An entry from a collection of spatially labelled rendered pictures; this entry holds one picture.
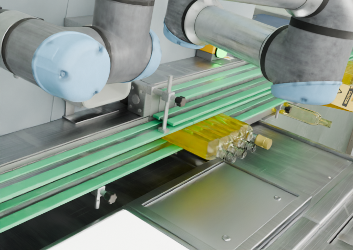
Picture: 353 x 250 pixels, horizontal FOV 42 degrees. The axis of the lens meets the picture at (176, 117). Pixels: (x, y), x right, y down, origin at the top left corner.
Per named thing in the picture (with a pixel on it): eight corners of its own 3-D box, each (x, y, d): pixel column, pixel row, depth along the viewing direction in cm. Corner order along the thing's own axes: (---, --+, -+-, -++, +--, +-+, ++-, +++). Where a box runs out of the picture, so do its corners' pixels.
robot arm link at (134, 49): (175, 7, 62) (116, 4, 53) (160, 86, 66) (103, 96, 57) (133, -5, 66) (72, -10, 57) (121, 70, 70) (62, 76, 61)
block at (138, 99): (125, 110, 138) (142, 118, 134) (127, 80, 134) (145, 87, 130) (133, 107, 141) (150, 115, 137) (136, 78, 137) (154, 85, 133)
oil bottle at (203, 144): (156, 136, 144) (213, 164, 133) (158, 120, 142) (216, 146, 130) (168, 132, 148) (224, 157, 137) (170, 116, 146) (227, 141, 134)
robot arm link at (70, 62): (113, 101, 56) (56, 112, 49) (56, 75, 62) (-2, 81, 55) (122, 37, 53) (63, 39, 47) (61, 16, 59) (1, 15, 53)
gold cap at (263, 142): (252, 144, 144) (265, 149, 141) (257, 133, 144) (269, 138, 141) (257, 145, 147) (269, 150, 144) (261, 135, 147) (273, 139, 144)
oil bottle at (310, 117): (270, 110, 207) (326, 131, 193) (274, 98, 206) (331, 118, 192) (275, 110, 212) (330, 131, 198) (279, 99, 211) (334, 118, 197)
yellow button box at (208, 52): (194, 55, 168) (211, 61, 164) (197, 35, 165) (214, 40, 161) (206, 53, 174) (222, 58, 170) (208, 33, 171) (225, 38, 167)
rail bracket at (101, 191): (70, 197, 123) (105, 220, 116) (71, 175, 120) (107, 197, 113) (82, 192, 126) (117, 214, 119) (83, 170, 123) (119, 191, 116)
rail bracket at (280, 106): (257, 113, 198) (285, 123, 190) (260, 97, 195) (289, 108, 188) (261, 111, 201) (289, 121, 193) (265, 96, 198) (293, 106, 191)
